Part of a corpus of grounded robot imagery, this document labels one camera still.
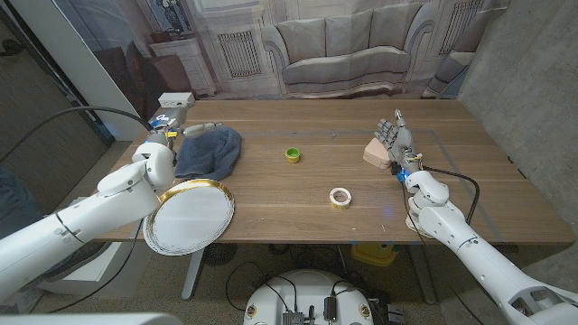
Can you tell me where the gold-rimmed white paper plate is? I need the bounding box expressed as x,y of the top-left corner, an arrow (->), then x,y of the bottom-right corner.
143,179 -> 236,257

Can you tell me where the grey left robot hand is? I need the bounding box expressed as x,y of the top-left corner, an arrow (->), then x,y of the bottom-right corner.
146,105 -> 224,148

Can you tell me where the white paper napkin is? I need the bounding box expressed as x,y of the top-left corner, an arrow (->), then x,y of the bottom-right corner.
405,198 -> 430,236

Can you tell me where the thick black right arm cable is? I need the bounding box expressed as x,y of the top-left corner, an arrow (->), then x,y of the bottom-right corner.
422,165 -> 480,226

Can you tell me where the blue terry towel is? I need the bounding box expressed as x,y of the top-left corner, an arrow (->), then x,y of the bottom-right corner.
173,125 -> 243,181

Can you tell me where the white tape roll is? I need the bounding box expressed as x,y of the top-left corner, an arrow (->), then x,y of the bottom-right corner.
329,187 -> 353,210

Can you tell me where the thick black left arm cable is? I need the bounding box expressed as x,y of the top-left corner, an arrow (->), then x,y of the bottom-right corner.
0,105 -> 154,163

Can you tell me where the white robot chest cover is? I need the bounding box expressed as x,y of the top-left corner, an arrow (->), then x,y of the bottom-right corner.
0,312 -> 184,325

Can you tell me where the yellow floor object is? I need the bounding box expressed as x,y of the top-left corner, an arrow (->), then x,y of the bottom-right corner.
350,242 -> 398,267

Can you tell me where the grey table leg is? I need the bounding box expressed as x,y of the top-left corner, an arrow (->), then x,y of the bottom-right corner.
408,243 -> 438,306
181,246 -> 207,302

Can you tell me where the black door handle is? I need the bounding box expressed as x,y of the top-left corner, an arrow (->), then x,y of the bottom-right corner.
0,39 -> 23,58

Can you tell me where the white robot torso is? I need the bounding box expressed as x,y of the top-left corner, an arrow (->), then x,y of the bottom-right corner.
243,269 -> 375,325

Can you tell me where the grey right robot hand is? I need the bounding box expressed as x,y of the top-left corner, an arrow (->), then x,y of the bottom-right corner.
374,108 -> 424,177

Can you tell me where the white power strip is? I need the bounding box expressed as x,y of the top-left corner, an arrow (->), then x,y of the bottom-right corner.
157,91 -> 196,109

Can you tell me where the printed sofa room backdrop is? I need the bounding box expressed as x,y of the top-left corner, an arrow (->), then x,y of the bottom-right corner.
51,0 -> 511,124

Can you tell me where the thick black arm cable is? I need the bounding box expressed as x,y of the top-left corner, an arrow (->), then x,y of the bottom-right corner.
422,165 -> 480,226
0,105 -> 154,163

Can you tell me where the black round floor object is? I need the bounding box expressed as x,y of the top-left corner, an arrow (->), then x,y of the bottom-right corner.
201,243 -> 238,267

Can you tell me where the person in blue jeans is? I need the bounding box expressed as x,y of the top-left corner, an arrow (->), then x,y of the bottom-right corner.
0,166 -> 44,240

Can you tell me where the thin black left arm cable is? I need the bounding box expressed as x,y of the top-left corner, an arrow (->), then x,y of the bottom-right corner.
47,218 -> 145,314

